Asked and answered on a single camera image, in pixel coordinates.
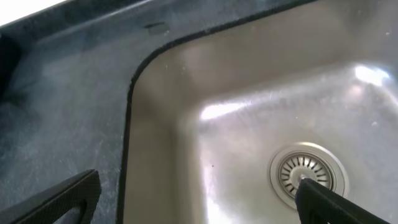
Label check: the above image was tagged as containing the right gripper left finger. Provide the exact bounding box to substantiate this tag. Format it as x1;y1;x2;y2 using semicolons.
0;169;103;224

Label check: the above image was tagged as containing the steel sink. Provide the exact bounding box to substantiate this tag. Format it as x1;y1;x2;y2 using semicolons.
116;0;398;224

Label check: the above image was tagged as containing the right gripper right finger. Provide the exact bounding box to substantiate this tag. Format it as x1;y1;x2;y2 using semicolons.
294;177;392;224

